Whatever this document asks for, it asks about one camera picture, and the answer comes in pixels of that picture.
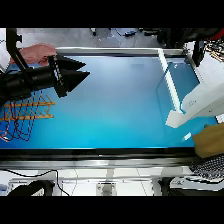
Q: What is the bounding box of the white long-sleeved shirt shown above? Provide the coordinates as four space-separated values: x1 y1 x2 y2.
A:
165 49 224 130

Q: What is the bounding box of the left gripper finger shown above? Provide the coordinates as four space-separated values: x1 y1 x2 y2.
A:
55 54 87 72
63 69 91 94

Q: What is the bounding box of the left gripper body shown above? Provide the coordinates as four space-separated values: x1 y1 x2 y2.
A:
47 54 70 99

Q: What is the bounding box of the black and white dotted garment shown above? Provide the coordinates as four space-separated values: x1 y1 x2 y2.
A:
189 155 224 182

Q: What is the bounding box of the black cable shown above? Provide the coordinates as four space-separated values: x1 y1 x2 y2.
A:
0 167 72 197

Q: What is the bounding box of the silver frame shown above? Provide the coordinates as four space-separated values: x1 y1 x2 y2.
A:
0 46 201 197

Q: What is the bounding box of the tan garment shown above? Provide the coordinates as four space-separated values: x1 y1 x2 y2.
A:
192 123 224 159

